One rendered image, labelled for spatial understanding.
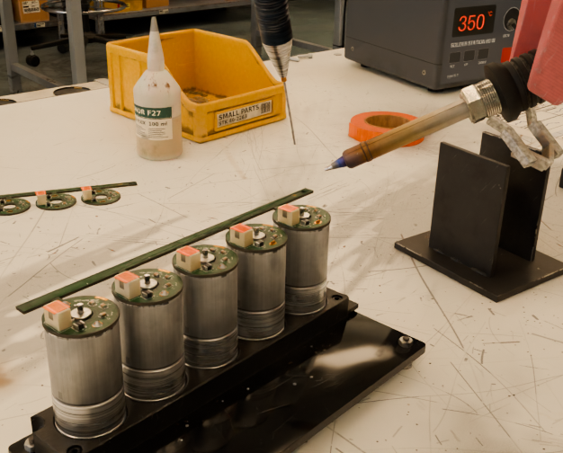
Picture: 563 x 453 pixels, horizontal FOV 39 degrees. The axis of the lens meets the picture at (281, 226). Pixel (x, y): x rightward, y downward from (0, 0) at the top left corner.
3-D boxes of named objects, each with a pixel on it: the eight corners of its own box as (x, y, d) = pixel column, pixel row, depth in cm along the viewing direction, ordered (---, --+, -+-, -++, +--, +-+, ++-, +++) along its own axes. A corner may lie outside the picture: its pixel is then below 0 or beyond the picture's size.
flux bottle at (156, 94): (129, 150, 59) (120, 14, 55) (168, 143, 61) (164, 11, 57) (149, 164, 57) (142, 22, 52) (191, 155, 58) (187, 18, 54)
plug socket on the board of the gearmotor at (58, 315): (79, 323, 26) (77, 305, 25) (56, 333, 25) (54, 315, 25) (65, 314, 26) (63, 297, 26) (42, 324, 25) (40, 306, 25)
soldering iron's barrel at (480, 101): (354, 183, 32) (505, 118, 31) (339, 150, 31) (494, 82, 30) (349, 171, 33) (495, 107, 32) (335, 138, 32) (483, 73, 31)
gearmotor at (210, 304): (250, 368, 32) (251, 256, 30) (206, 395, 30) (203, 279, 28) (209, 345, 34) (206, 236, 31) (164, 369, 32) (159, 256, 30)
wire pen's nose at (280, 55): (263, 82, 28) (255, 44, 27) (276, 66, 29) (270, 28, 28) (290, 85, 27) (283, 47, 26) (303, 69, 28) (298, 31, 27)
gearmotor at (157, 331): (199, 399, 30) (196, 281, 28) (149, 430, 28) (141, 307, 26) (157, 373, 32) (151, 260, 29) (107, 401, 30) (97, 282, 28)
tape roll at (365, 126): (392, 120, 68) (394, 107, 67) (439, 140, 63) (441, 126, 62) (335, 130, 65) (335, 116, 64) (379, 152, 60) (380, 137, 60)
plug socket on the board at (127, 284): (147, 292, 27) (146, 275, 27) (127, 301, 27) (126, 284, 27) (132, 284, 28) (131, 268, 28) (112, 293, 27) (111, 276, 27)
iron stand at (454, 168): (451, 339, 43) (564, 246, 36) (370, 212, 46) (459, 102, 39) (522, 307, 46) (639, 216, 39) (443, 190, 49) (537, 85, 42)
